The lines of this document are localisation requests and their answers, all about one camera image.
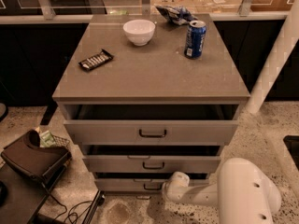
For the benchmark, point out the grey bottom drawer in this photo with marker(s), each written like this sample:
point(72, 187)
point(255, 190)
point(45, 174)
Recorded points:
point(131, 182)

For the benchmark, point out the grey drawer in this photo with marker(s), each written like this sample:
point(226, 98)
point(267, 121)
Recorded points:
point(131, 182)
point(152, 159)
point(151, 125)

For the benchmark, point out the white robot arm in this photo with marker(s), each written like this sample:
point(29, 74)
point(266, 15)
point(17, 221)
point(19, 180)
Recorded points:
point(243, 194)

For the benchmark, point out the grey drawer cabinet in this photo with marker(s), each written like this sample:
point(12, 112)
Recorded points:
point(155, 74)

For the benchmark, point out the grey top drawer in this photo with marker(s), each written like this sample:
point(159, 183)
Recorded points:
point(151, 125)

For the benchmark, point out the grey middle drawer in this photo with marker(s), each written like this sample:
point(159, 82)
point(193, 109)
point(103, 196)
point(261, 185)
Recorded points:
point(152, 159)

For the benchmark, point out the black snack bar packet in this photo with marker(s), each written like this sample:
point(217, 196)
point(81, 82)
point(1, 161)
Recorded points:
point(96, 60)

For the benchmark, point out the white bowl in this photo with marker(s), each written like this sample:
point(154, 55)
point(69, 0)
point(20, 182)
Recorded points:
point(139, 32)

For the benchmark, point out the blue soda can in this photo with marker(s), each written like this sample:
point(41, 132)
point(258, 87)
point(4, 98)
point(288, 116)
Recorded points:
point(195, 37)

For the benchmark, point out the blue white chip bag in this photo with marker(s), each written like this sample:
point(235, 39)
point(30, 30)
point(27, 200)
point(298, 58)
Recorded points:
point(176, 15)

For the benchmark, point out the black folded device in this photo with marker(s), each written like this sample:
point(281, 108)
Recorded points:
point(27, 157)

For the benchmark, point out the black side table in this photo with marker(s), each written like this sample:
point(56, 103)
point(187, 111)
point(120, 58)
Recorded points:
point(23, 201)

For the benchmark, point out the wire basket with green packet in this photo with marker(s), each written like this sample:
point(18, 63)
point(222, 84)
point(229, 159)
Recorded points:
point(47, 139)

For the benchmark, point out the white diagonal post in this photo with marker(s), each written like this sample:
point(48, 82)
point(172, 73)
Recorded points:
point(280, 52)

